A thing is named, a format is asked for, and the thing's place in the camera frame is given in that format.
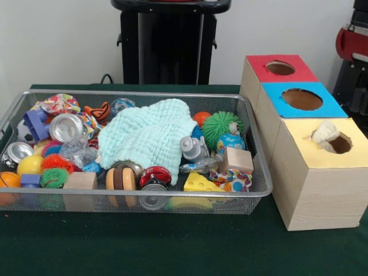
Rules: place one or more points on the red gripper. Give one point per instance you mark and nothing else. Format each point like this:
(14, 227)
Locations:
(352, 45)

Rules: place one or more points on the cream muslin cloth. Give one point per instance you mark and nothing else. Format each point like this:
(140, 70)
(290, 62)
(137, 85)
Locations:
(325, 134)

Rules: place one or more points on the green spiky ball with eyes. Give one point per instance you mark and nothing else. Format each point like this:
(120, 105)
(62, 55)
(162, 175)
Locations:
(219, 127)

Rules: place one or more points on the colourful polka dot cloth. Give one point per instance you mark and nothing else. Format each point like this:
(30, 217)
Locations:
(230, 183)

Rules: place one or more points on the wooden box with three holes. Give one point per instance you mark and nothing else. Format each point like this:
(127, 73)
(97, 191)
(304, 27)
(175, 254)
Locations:
(310, 195)

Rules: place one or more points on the clear mesh bin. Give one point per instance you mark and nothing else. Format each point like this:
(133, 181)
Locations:
(257, 184)

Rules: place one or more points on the blue globe ball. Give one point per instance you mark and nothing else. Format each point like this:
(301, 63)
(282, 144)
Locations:
(231, 144)

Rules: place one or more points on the plain wooden block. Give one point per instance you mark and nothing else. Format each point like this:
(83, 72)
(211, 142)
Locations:
(236, 159)

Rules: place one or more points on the red ball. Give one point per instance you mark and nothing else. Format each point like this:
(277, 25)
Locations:
(201, 118)

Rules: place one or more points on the blue spiky ball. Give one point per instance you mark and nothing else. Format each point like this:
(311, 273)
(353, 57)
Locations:
(197, 132)

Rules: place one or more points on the yellow cheese wedge toy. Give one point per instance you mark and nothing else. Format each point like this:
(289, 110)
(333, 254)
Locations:
(201, 184)

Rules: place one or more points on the mint green muslin cloth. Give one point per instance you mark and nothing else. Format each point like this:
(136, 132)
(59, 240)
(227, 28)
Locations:
(149, 135)

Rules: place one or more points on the dark green tablecloth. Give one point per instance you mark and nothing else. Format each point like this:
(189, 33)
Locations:
(172, 247)

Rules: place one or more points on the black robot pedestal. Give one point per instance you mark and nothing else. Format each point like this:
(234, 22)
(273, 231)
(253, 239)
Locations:
(167, 46)

